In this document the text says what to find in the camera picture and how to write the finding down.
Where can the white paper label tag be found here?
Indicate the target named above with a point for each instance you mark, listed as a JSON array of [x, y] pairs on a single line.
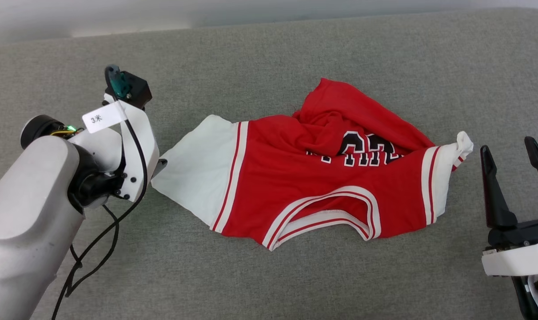
[[103, 117]]

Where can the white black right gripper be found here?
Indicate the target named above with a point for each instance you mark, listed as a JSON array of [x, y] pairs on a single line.
[[517, 258]]

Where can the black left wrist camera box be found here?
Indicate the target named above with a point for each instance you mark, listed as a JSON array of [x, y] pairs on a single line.
[[133, 89]]

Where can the red white basketball jersey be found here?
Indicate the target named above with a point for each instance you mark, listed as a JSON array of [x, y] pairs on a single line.
[[295, 182]]

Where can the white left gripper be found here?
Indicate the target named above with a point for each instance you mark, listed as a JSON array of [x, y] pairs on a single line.
[[140, 146]]

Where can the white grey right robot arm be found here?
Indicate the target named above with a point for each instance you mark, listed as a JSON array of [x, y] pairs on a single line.
[[535, 298]]

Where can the grey fabric sofa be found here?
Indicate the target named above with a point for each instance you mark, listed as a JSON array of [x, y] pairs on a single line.
[[268, 53]]

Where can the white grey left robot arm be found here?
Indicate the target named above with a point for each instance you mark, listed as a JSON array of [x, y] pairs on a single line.
[[26, 209]]

